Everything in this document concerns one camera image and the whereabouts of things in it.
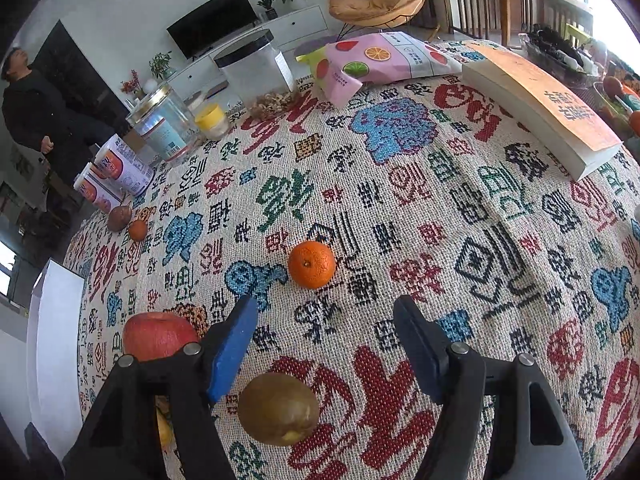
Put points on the brown sweet potato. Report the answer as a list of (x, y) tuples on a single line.
[(119, 217)]

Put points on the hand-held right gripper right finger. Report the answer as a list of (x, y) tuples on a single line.
[(420, 350)]

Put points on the small dark potted plant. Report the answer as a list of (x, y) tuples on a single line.
[(268, 7)]

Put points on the red apple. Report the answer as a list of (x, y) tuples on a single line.
[(157, 335)]

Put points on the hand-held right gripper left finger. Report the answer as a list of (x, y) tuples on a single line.
[(232, 350)]

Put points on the white television cabinet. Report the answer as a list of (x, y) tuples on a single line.
[(300, 25)]

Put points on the pink printed snack bag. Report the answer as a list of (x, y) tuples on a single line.
[(380, 57)]

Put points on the white board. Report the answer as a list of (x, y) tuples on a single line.
[(55, 350)]

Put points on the red flower arrangement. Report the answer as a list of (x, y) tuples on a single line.
[(131, 82)]

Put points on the dark display cabinet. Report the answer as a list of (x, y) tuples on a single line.
[(85, 70)]

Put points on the purple round rug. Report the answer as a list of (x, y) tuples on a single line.
[(310, 45)]

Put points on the printed woven tablecloth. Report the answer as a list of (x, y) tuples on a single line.
[(450, 220)]

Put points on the white ball lamp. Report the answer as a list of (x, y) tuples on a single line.
[(149, 85)]

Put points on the green plant in teal pot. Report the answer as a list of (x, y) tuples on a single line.
[(160, 65)]

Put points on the clear jar with black lid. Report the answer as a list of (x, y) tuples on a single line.
[(255, 67)]

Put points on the orange cover book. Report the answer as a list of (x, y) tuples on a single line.
[(545, 95)]

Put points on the glass jar with gold lid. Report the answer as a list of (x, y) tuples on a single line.
[(162, 127)]

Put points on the yellow citrus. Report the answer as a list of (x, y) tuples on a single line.
[(165, 430)]

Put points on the wooden dining chair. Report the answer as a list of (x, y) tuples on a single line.
[(565, 15), (475, 5)]

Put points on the printed orange label can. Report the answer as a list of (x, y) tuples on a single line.
[(125, 165), (97, 187)]

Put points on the black television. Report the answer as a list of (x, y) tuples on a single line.
[(210, 22)]

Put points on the reddish brown apple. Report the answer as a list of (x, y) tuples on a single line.
[(612, 86)]

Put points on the fruit basket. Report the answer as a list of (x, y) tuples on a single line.
[(550, 57)]

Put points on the small jar with yellow lid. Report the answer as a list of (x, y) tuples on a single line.
[(211, 121)]

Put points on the pile of nuts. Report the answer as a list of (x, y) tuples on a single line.
[(270, 105)]

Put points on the small orange tangerine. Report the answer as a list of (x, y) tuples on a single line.
[(635, 123), (137, 230)]

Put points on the brown kiwi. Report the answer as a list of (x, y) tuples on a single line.
[(277, 408)]

